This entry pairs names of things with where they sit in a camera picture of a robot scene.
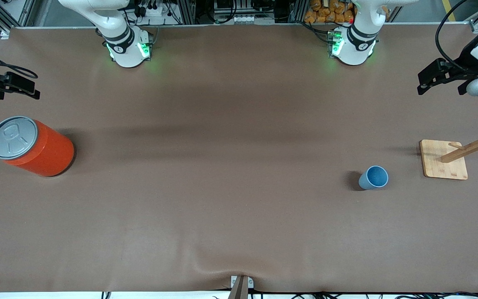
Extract blue plastic cup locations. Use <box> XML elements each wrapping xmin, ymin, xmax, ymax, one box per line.
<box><xmin>358</xmin><ymin>165</ymin><xmax>389</xmax><ymax>191</ymax></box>

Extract wooden cup rack stand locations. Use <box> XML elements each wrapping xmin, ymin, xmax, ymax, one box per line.
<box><xmin>419</xmin><ymin>111</ymin><xmax>478</xmax><ymax>180</ymax></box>

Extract red can with grey lid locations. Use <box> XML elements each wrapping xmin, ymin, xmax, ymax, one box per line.
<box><xmin>0</xmin><ymin>116</ymin><xmax>75</xmax><ymax>178</ymax></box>

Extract green lit left base connector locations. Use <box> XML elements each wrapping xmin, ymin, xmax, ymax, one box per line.
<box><xmin>327</xmin><ymin>30</ymin><xmax>344</xmax><ymax>58</ymax></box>

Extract green lit base connector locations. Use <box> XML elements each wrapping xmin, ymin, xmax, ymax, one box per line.
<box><xmin>137</xmin><ymin>39</ymin><xmax>153</xmax><ymax>59</ymax></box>
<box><xmin>327</xmin><ymin>30</ymin><xmax>344</xmax><ymax>58</ymax></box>

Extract orange snack bags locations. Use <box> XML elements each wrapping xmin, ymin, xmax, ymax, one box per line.
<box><xmin>304</xmin><ymin>0</ymin><xmax>356</xmax><ymax>23</ymax></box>

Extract green lit right base connector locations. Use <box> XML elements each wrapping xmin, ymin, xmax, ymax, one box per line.
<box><xmin>137</xmin><ymin>39</ymin><xmax>153</xmax><ymax>59</ymax></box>

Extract white power strip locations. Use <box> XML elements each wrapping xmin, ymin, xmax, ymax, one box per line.
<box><xmin>133</xmin><ymin>0</ymin><xmax>181</xmax><ymax>18</ymax></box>

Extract white terminal block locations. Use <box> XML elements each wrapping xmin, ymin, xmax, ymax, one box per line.
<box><xmin>233</xmin><ymin>15</ymin><xmax>275</xmax><ymax>25</ymax></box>

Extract brown table cloth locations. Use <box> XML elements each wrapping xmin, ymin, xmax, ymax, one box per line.
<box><xmin>0</xmin><ymin>23</ymin><xmax>478</xmax><ymax>293</ymax></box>

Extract metal table edge clamp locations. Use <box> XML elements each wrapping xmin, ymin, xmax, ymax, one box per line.
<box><xmin>227</xmin><ymin>275</ymin><xmax>254</xmax><ymax>299</ymax></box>

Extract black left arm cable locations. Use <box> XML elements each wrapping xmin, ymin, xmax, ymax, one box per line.
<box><xmin>435</xmin><ymin>0</ymin><xmax>472</xmax><ymax>72</ymax></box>

